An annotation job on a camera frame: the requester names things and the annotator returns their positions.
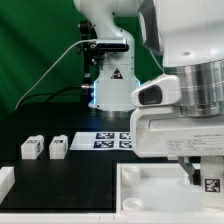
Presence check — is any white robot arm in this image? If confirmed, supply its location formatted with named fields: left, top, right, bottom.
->
left=73, top=0, right=224, bottom=185

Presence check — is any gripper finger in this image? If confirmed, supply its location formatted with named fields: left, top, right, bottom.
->
left=178, top=157, right=195, bottom=184

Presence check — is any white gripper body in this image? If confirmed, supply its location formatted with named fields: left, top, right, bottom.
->
left=130, top=106, right=224, bottom=158

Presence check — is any white table front rail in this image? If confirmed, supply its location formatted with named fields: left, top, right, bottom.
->
left=0, top=213, right=224, bottom=224

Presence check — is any apriltag marker sheet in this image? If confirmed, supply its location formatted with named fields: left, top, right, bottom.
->
left=70, top=132, right=132, bottom=150

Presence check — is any white obstacle block left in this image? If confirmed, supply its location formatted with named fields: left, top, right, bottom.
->
left=0, top=167, right=15, bottom=204

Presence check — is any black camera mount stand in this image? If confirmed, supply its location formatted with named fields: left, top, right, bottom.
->
left=77, top=20, right=129, bottom=88

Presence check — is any white square table top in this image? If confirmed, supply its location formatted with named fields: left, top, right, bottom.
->
left=115, top=162, right=224, bottom=214

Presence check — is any black cable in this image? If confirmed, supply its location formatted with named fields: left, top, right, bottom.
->
left=16, top=87, right=84, bottom=109

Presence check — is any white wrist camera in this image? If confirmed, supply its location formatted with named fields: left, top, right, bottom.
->
left=131, top=74, right=181, bottom=107

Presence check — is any white cable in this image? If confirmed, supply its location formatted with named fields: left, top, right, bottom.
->
left=14, top=39, right=98, bottom=110

